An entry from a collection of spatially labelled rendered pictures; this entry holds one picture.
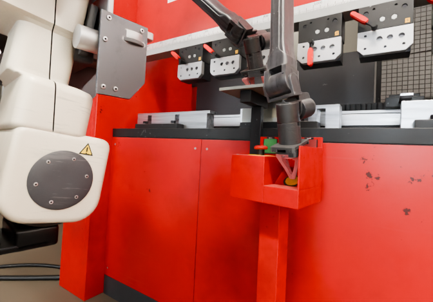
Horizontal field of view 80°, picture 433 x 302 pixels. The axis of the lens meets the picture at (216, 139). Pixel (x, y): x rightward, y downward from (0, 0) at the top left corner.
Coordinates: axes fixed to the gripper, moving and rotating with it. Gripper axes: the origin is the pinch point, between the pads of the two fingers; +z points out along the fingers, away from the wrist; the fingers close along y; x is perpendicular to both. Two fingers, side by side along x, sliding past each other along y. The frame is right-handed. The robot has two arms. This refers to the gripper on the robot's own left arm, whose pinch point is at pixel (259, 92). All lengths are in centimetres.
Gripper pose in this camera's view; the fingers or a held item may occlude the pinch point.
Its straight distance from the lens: 100.6
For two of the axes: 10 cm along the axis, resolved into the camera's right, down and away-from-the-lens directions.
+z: 2.3, 9.1, 3.5
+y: -8.2, -0.2, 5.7
